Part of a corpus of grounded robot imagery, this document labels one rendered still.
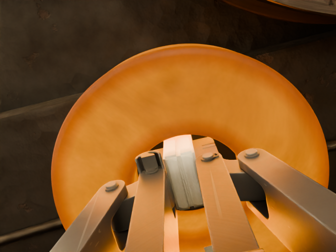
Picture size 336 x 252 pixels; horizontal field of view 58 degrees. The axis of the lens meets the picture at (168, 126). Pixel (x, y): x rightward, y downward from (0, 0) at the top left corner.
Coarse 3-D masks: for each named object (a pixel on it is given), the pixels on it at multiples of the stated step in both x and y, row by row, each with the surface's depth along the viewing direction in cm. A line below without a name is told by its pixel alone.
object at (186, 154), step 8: (184, 136) 16; (184, 144) 15; (192, 144) 16; (184, 152) 14; (192, 152) 14; (184, 160) 14; (192, 160) 14; (184, 168) 14; (192, 168) 14; (184, 176) 14; (192, 176) 14; (192, 184) 14; (192, 192) 15; (200, 192) 15; (192, 200) 15; (200, 200) 15
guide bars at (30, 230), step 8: (328, 144) 32; (40, 224) 36; (48, 224) 35; (56, 224) 35; (16, 232) 36; (24, 232) 35; (32, 232) 35; (40, 232) 35; (0, 240) 36; (8, 240) 36; (16, 240) 36
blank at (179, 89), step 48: (192, 48) 15; (96, 96) 15; (144, 96) 15; (192, 96) 15; (240, 96) 15; (288, 96) 15; (96, 144) 16; (144, 144) 16; (240, 144) 16; (288, 144) 16; (192, 240) 18
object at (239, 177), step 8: (200, 144) 16; (208, 144) 16; (200, 152) 15; (224, 160) 14; (232, 160) 14; (232, 168) 13; (232, 176) 13; (240, 176) 13; (248, 176) 13; (240, 184) 13; (248, 184) 13; (256, 184) 13; (240, 192) 13; (248, 192) 13; (256, 192) 13; (264, 192) 13; (240, 200) 13; (248, 200) 13; (256, 200) 13
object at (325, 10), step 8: (264, 0) 21; (272, 0) 20; (280, 0) 20; (288, 0) 20; (296, 0) 20; (304, 0) 20; (312, 0) 20; (320, 0) 20; (328, 0) 20; (288, 8) 21; (296, 8) 21; (304, 8) 21; (312, 8) 21; (320, 8) 20; (328, 8) 20; (328, 16) 21
